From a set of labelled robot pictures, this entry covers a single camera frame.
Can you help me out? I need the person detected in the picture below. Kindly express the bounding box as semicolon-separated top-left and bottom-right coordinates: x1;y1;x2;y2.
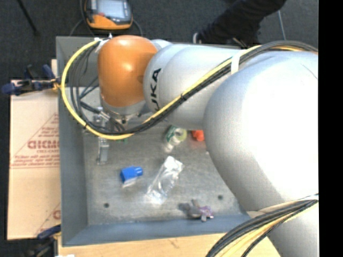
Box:
192;0;305;48

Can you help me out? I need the clear bottle green label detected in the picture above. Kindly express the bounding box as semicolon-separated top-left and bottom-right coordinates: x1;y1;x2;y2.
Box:
162;125;188;154

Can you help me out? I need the blue capped small bottle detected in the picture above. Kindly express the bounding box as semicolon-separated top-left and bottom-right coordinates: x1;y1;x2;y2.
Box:
119;165;144;188

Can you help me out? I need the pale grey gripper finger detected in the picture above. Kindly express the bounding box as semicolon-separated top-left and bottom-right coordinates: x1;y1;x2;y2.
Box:
102;137;110;164
96;137;104;166

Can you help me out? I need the orange toy piece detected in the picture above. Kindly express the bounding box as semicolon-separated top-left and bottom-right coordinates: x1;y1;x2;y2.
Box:
191;130;206;142

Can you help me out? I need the brown cardboard board red print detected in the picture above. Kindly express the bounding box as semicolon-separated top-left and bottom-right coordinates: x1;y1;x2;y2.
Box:
6;79;62;240

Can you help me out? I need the grey and purple toy animal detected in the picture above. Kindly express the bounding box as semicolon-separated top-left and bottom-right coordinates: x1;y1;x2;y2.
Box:
178;199;215;223

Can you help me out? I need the clear plastic packet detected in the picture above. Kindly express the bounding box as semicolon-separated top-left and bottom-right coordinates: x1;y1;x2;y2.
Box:
145;155;185;206

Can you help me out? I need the grey metal bin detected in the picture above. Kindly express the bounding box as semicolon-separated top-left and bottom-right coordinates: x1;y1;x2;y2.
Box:
55;35;253;247

